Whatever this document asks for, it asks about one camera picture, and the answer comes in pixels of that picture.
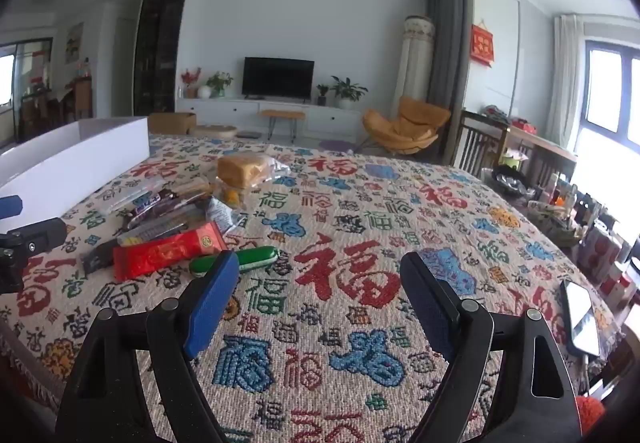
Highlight brown wooden sideboard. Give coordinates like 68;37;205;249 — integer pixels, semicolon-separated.
64;74;94;122

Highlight green potted plant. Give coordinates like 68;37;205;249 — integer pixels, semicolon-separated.
206;71;235;98

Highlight corn sausage packet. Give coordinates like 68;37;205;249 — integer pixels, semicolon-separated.
217;184;252;212

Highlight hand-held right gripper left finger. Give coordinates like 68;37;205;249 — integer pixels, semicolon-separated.
55;250;240;443

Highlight large leafy potted plant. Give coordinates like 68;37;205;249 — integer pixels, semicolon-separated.
330;76;369;110

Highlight purple snack packet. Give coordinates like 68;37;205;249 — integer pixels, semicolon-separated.
122;190;177;229

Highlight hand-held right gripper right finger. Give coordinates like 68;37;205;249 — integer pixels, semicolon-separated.
400;250;584;443

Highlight wooden side desk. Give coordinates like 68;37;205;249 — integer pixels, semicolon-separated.
500;122;579;185

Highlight yellow cake bar packet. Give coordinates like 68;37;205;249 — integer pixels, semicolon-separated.
97;177;212;215

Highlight black smartphone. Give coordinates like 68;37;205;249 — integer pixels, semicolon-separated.
559;279;601;357

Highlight dark framed window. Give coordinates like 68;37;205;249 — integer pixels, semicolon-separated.
575;40;640;150

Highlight basket of bottles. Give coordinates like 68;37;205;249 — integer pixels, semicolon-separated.
525;172;603;246

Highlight brown cardboard box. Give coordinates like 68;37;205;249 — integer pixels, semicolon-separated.
148;112;197;135

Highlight white television cabinet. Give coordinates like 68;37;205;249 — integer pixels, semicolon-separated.
175;96;367;144

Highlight sliding glass door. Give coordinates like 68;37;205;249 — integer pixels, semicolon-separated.
0;38;54;145

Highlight black plastic bag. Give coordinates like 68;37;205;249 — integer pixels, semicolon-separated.
492;165;532;197

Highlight green snack packet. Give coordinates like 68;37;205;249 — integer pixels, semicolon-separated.
189;246;280;279

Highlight red snack packet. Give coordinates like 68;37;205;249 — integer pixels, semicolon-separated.
112;221;229;282

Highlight black television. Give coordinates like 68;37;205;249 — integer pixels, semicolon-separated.
242;57;315;100

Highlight grey curtain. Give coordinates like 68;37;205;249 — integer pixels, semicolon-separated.
426;0;469;165

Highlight printed woven tablecloth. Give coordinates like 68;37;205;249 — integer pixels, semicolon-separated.
0;133;626;443

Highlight white cardboard box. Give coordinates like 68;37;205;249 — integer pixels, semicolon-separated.
0;117;151;236

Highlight orange ball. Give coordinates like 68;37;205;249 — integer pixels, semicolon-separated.
575;395;607;430

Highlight red wall hanging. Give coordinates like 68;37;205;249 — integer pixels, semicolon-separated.
470;20;496;68

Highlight white blue floral snack packet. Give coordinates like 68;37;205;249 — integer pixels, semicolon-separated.
204;196;247;237

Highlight orange lounge chair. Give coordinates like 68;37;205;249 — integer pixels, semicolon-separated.
362;96;452;157

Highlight red white gift boxes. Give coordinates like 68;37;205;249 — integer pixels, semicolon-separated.
579;222;640;310

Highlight wall picture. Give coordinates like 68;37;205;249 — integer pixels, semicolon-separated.
65;21;85;64

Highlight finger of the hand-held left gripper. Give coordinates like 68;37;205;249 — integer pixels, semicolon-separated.
0;217;68;295
0;196;24;220

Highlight dark glass cabinet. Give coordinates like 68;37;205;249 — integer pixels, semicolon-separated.
133;0;192;117

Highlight red flower arrangement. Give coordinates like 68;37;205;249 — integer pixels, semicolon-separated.
180;67;202;99

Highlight purple floor mat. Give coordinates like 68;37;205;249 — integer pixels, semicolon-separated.
318;138;357;153

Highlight white curtain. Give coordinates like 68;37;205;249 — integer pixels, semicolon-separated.
545;13;587;152

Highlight bagged bread loaf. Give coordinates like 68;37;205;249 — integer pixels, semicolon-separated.
216;154;292;192

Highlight covered standing air conditioner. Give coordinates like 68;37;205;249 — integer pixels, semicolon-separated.
394;14;436;105

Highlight brown snack bar packet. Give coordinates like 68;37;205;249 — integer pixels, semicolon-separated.
120;204;211;245

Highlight black snack packet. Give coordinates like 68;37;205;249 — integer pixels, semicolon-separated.
80;238;122;275

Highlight wooden stool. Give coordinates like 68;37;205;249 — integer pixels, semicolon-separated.
260;109;306;142

